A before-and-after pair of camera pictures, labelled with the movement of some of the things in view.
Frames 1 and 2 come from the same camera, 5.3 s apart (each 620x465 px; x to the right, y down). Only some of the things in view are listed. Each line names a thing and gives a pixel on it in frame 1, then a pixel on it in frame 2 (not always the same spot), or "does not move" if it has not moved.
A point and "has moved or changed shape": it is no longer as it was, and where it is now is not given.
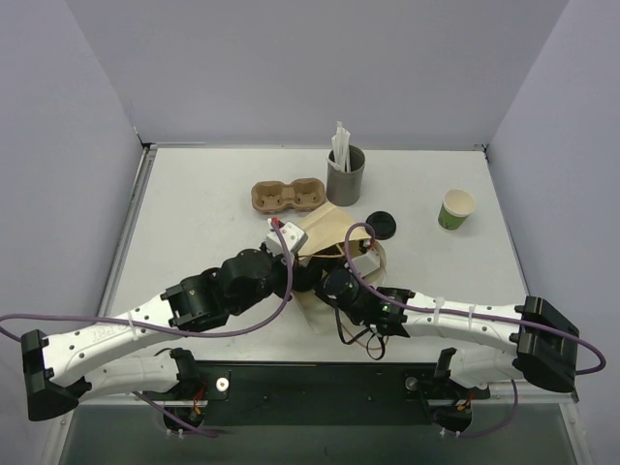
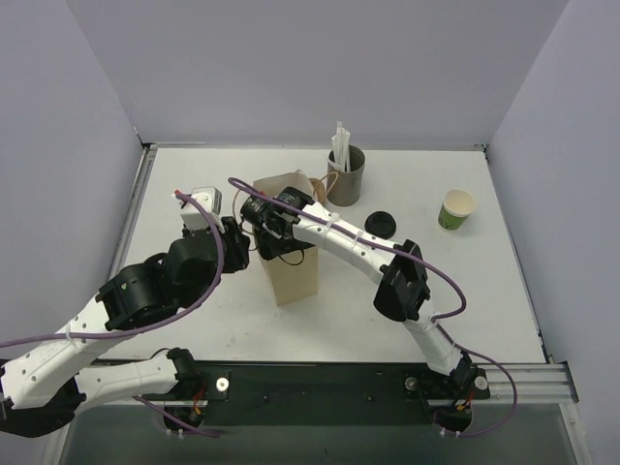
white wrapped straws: (340, 142) does not move
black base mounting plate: (320, 392) does not move
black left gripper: (304, 273) → (237, 243)
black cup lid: (383, 223) does not move
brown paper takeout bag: (325, 228) has moved or changed shape
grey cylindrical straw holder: (345, 188) does not move
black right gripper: (327, 279) → (270, 247)
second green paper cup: (456, 206) does not move
